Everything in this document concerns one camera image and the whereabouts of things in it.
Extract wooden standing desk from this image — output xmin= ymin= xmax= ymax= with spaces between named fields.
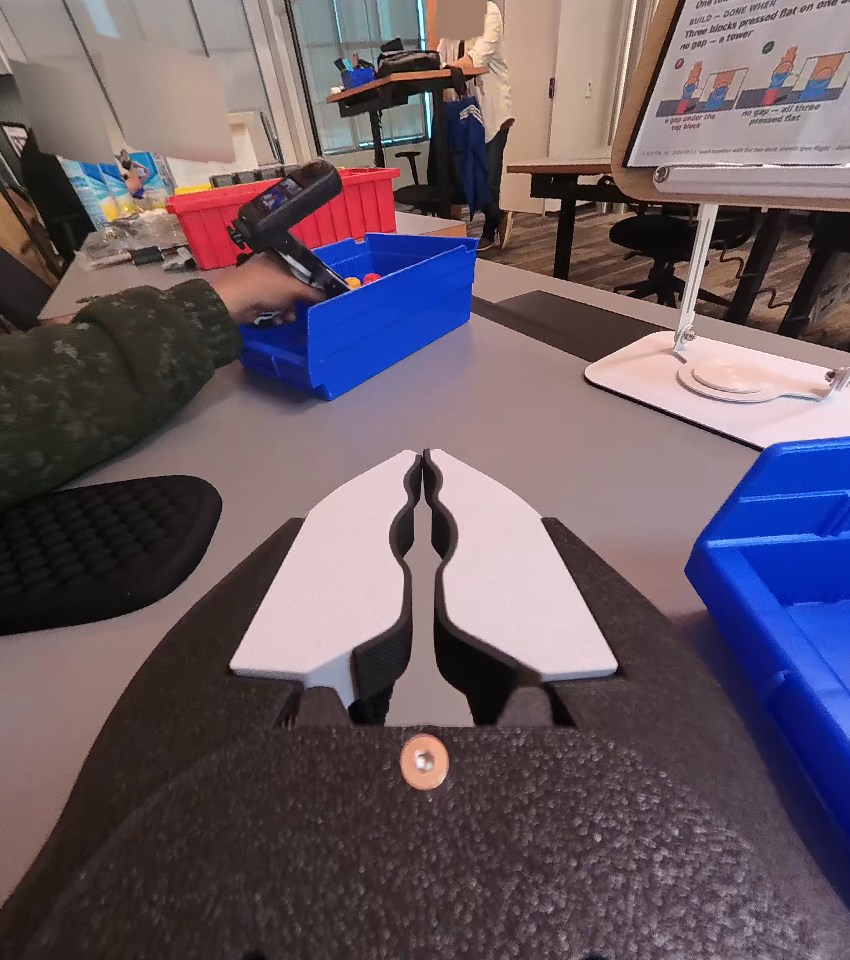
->
xmin=326 ymin=66 xmax=490 ymax=170

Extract red plastic bin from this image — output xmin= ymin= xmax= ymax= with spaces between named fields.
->
xmin=166 ymin=168 xmax=402 ymax=271

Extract scattered small metal parts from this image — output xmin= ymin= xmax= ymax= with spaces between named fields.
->
xmin=80 ymin=217 xmax=197 ymax=271

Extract black office chair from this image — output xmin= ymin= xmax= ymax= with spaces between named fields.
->
xmin=393 ymin=150 xmax=463 ymax=219
xmin=608 ymin=212 xmax=705 ymax=310

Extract person's left forearm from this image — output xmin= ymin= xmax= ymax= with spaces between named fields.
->
xmin=0 ymin=277 xmax=247 ymax=531

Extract blue hanging jacket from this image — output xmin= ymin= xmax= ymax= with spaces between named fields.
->
xmin=443 ymin=96 xmax=491 ymax=220

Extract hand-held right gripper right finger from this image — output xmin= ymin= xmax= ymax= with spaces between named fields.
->
xmin=423 ymin=447 xmax=619 ymax=723

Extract printed instruction sheet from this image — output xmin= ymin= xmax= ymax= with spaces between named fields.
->
xmin=623 ymin=0 xmax=850 ymax=171

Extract white document stand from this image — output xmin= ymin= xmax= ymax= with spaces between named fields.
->
xmin=584 ymin=0 xmax=850 ymax=453

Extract person's left hand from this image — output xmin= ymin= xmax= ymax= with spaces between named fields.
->
xmin=211 ymin=257 xmax=330 ymax=327

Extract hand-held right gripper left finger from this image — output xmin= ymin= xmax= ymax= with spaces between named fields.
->
xmin=230 ymin=448 xmax=426 ymax=710

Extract blue plastic bin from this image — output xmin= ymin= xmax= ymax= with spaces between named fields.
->
xmin=239 ymin=232 xmax=480 ymax=402
xmin=686 ymin=432 xmax=850 ymax=912

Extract blue printed box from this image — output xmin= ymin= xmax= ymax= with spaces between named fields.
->
xmin=61 ymin=150 xmax=178 ymax=226

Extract black bag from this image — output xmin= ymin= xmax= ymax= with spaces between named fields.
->
xmin=376 ymin=37 xmax=444 ymax=80

